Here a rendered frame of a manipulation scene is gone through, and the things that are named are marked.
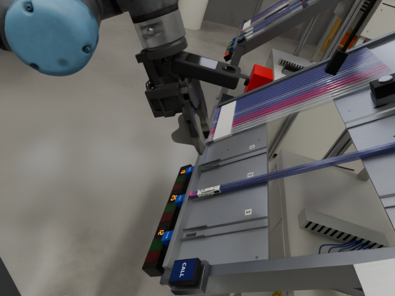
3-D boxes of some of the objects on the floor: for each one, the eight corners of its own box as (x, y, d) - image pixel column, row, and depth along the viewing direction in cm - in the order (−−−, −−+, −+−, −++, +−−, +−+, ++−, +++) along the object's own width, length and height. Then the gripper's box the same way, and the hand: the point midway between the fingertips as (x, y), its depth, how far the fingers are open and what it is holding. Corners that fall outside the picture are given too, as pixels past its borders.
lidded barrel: (200, 23, 458) (209, -18, 418) (205, 33, 420) (216, -11, 380) (171, 17, 444) (178, -26, 404) (174, 26, 406) (182, -20, 366)
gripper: (150, 40, 48) (183, 133, 60) (123, 61, 39) (167, 167, 51) (193, 30, 46) (218, 129, 57) (174, 50, 36) (209, 164, 48)
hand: (206, 140), depth 52 cm, fingers open, 5 cm apart
